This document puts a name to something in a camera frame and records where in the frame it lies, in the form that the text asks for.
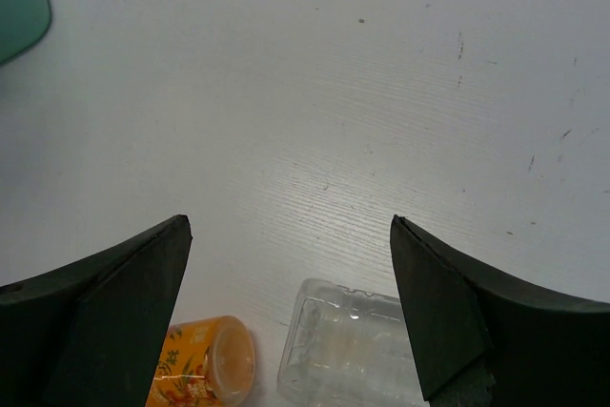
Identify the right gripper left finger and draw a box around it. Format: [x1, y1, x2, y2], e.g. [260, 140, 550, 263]
[1, 215, 192, 406]

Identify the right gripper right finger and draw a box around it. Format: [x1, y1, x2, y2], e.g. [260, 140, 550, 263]
[390, 216, 609, 406]

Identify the green plastic bin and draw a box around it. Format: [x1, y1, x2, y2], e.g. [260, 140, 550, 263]
[0, 0, 52, 65]

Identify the orange juice bottle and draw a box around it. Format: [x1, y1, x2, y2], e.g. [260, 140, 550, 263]
[146, 315, 255, 407]

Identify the large clear bottle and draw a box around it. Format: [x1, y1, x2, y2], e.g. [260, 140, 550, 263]
[277, 278, 426, 407]

